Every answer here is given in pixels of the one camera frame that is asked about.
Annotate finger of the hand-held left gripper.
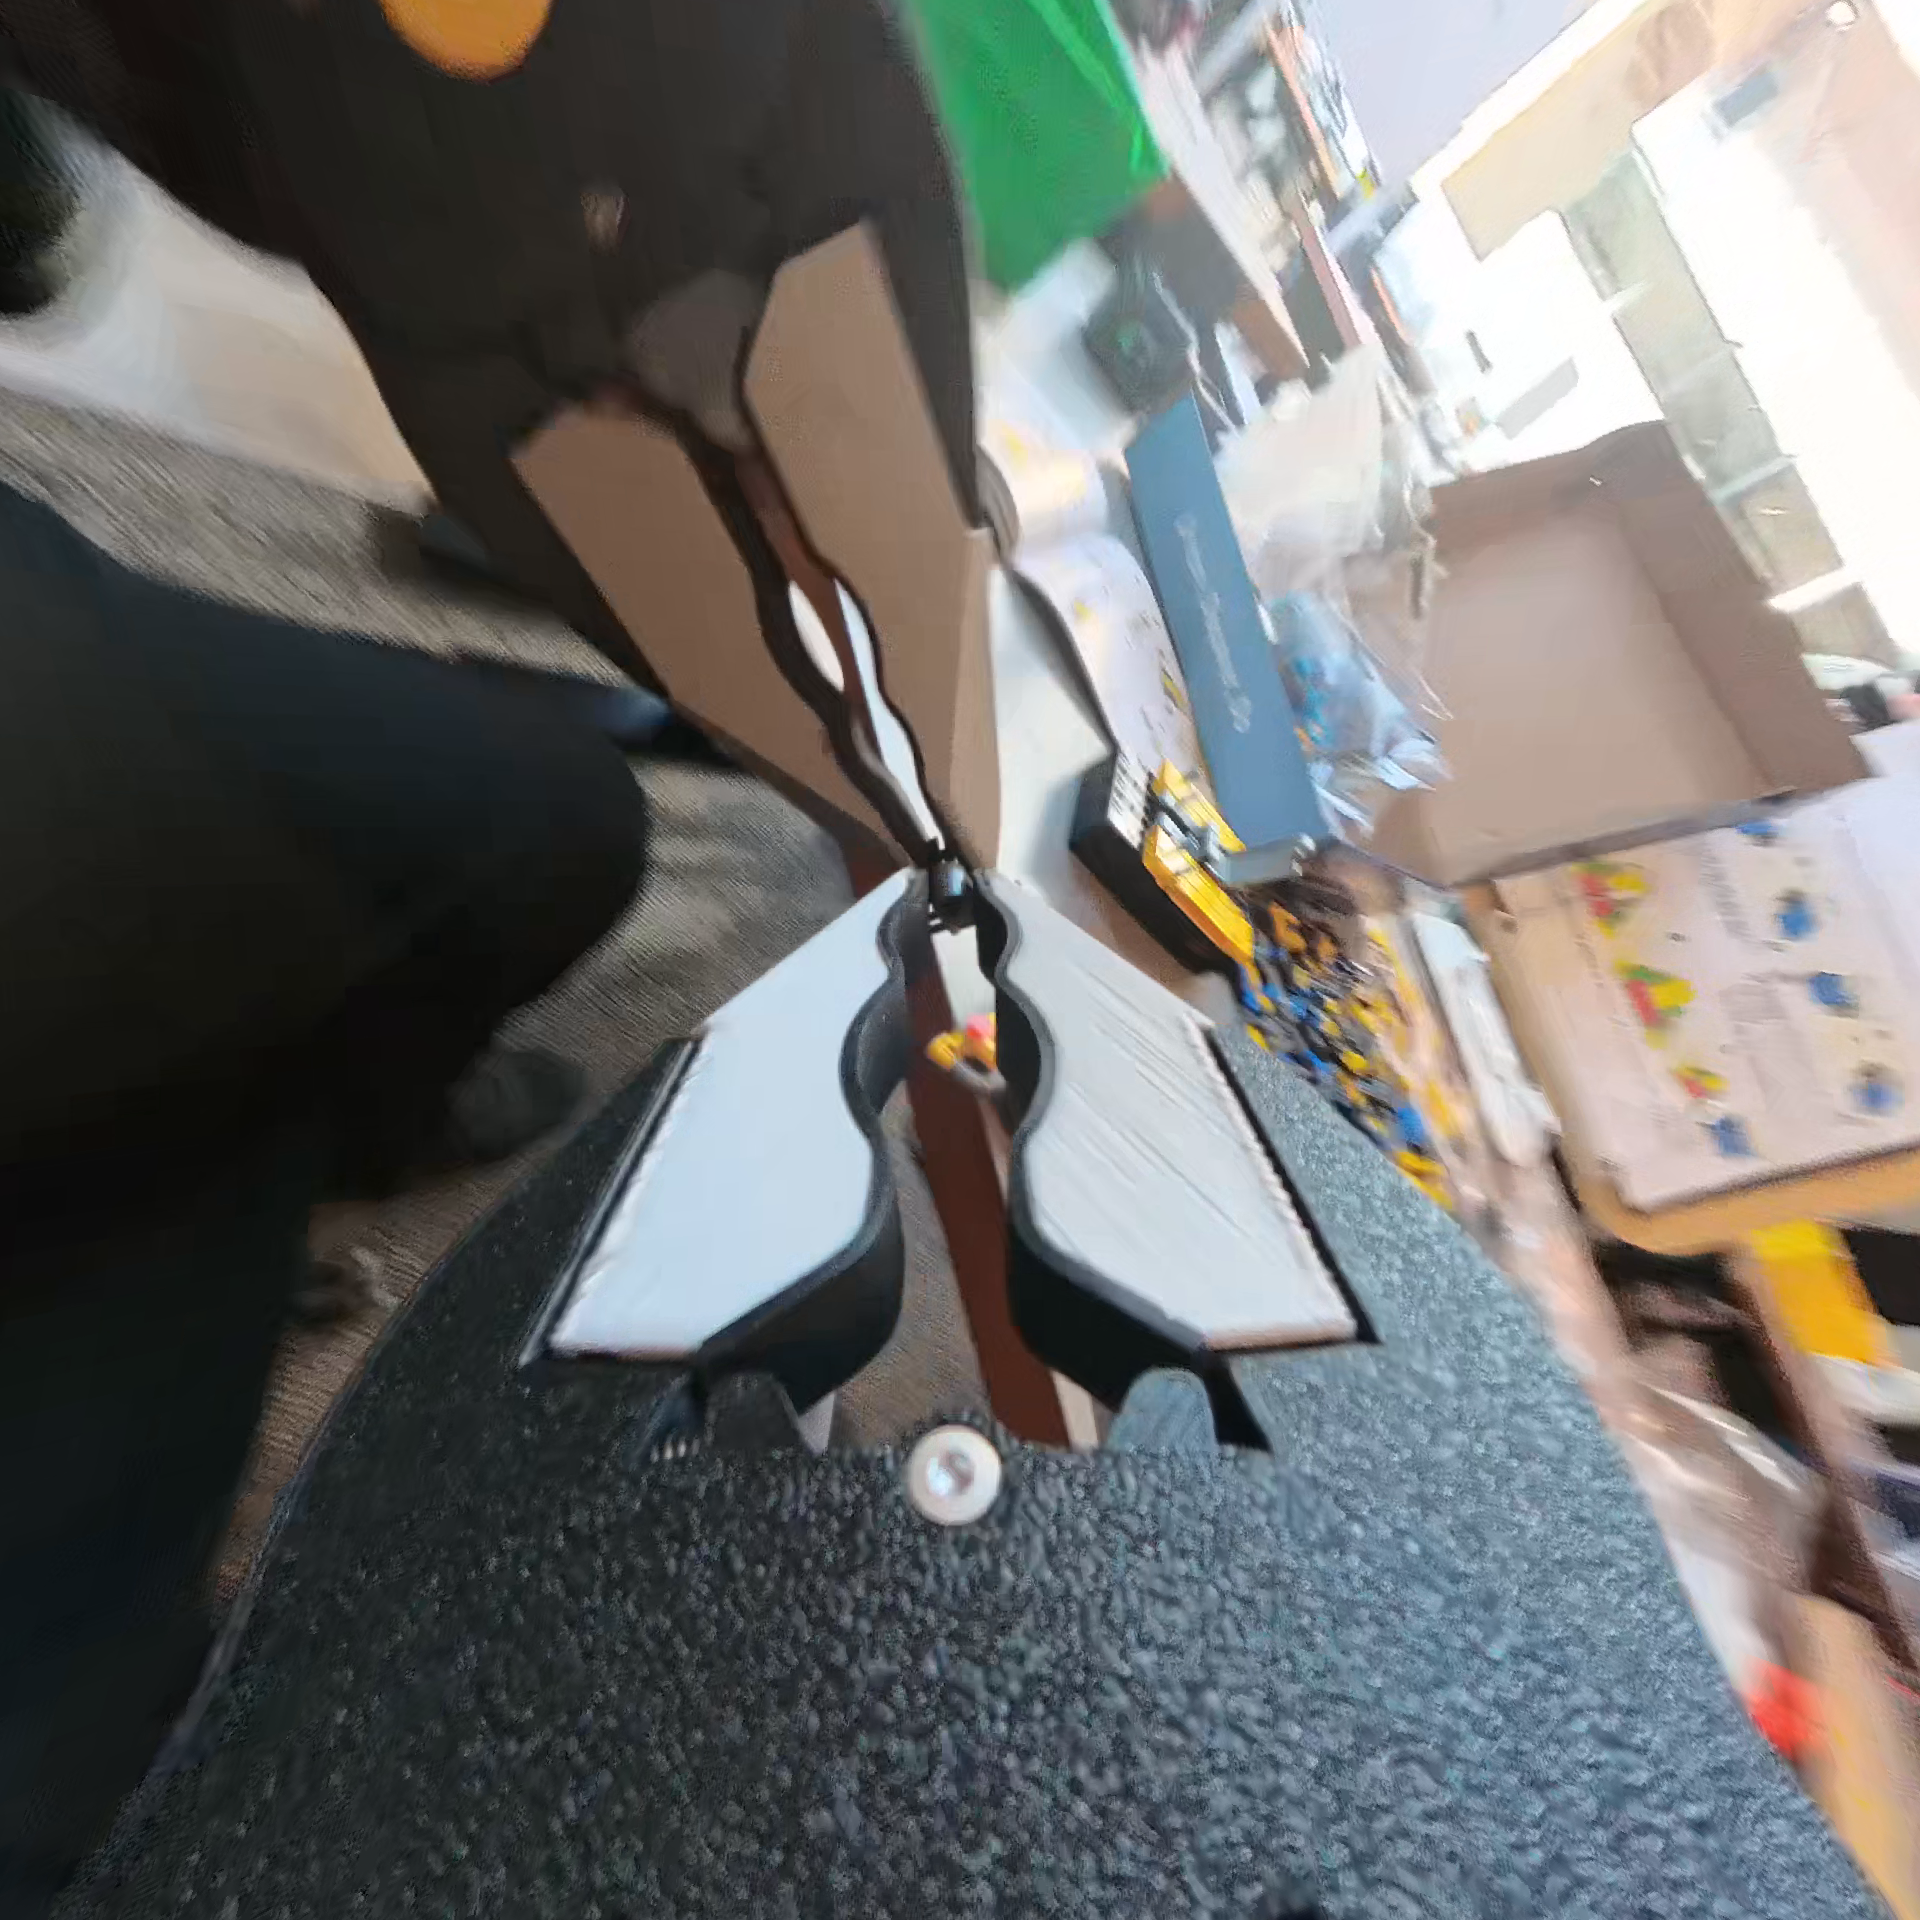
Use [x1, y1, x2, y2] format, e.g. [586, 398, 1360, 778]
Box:
[744, 223, 1009, 875]
[509, 398, 934, 873]

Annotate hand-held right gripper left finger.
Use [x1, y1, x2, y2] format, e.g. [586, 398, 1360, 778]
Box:
[547, 871, 933, 1409]

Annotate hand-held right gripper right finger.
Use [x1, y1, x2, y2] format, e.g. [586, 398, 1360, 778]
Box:
[972, 873, 1360, 1415]

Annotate pile of small building pieces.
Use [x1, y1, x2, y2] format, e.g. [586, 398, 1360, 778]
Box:
[1229, 902, 1489, 1216]

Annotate open instruction booklet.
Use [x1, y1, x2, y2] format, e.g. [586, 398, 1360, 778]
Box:
[976, 404, 1217, 782]

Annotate black block with yellow beams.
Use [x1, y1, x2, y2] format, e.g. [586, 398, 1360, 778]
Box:
[1069, 758, 1262, 970]

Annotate green plastic bin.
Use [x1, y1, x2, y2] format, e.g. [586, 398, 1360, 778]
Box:
[900, 0, 1172, 295]

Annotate wood edged table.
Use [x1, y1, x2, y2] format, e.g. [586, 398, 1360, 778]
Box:
[1140, 0, 1397, 394]

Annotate clear plastic bags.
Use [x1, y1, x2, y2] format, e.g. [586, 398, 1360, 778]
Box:
[1217, 346, 1457, 842]

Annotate person's black trousers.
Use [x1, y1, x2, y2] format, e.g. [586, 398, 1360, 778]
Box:
[0, 481, 648, 1920]

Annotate wood framed display board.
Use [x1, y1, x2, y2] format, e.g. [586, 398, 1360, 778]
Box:
[1464, 779, 1920, 1256]

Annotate cardboard box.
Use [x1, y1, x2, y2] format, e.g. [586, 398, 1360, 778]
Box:
[1365, 422, 1877, 888]

